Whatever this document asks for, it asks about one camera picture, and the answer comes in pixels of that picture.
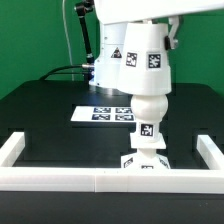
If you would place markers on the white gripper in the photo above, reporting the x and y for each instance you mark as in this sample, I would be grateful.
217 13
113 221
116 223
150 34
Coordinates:
118 11

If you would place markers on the white lamp shade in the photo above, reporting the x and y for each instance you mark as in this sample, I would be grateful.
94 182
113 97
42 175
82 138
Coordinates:
144 69

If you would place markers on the white lamp bulb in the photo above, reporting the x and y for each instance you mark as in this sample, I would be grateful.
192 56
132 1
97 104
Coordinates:
148 112

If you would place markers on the white lamp base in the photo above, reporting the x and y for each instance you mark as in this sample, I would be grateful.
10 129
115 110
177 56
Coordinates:
146 156

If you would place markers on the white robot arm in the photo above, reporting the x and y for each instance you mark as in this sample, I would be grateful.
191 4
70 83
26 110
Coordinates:
112 37

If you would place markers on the white marker tag plate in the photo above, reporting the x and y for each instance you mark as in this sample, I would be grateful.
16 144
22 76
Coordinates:
103 114

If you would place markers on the white U-shaped fence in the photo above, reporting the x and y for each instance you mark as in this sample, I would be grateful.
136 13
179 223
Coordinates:
207 181

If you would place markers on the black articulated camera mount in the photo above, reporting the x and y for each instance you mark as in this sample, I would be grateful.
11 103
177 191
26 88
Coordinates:
82 8

